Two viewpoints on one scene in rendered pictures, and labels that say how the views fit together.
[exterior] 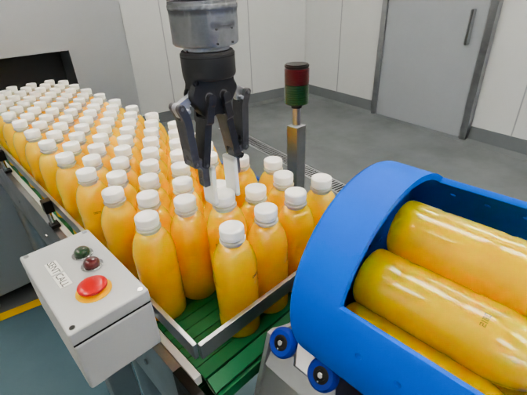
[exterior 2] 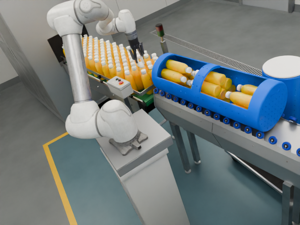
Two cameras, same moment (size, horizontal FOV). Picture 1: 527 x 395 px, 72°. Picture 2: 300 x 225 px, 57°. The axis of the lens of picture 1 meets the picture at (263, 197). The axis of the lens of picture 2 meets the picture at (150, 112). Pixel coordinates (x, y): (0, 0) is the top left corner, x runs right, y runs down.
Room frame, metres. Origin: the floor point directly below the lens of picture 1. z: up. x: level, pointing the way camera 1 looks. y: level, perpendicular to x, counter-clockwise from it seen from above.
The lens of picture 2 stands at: (-1.45, -0.38, 2.11)
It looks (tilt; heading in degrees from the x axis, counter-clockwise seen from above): 36 degrees down; 14
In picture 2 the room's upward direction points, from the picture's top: 19 degrees counter-clockwise
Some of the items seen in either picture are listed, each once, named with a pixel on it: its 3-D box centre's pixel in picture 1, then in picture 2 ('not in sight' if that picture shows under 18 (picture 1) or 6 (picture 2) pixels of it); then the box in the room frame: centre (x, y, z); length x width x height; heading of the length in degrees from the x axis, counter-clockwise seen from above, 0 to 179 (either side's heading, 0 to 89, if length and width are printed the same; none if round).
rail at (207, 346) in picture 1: (291, 282); (159, 81); (0.49, -0.04, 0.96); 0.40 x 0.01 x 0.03; 133
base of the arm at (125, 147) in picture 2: not in sight; (128, 138); (-0.29, 0.09, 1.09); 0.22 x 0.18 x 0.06; 40
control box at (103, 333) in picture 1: (89, 298); (119, 86); (0.38, 0.26, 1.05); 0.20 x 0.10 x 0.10; 43
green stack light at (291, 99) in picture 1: (296, 93); (160, 32); (0.96, -0.10, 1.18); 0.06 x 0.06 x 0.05
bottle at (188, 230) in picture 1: (193, 250); (137, 78); (0.55, 0.14, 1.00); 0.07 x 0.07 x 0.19
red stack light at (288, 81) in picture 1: (296, 75); (159, 27); (0.96, -0.10, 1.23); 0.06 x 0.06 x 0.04
